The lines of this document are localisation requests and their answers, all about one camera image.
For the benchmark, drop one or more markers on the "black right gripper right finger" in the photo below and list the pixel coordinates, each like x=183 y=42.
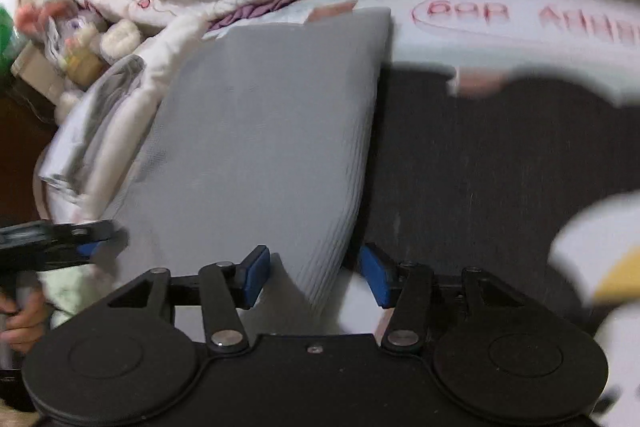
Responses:
x=382 y=274

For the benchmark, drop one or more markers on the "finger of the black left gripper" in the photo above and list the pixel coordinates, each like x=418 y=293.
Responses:
x=87 y=237

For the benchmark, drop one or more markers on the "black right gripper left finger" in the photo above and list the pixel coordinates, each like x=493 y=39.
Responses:
x=250 y=276

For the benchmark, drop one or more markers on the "grey knitted garment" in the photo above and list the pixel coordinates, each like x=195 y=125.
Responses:
x=262 y=140

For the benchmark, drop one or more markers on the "folded cream and grey clothes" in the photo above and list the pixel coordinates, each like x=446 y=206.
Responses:
x=93 y=149

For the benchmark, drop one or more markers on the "person's left hand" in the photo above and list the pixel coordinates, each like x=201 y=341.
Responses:
x=25 y=325

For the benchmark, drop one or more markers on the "grey bunny plush toy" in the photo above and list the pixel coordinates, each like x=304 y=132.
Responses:
x=78 y=43

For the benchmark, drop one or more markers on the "green plastic bag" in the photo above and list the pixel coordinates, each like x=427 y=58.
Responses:
x=11 y=42

